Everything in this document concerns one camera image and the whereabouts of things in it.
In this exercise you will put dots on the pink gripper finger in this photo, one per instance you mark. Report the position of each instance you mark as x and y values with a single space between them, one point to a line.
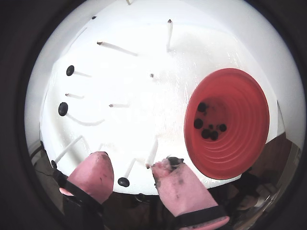
93 177
182 191

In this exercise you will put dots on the red collapsible cup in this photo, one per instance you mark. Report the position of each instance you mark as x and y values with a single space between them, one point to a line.
239 148

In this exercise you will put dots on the white foam board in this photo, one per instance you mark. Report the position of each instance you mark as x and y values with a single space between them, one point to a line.
144 83

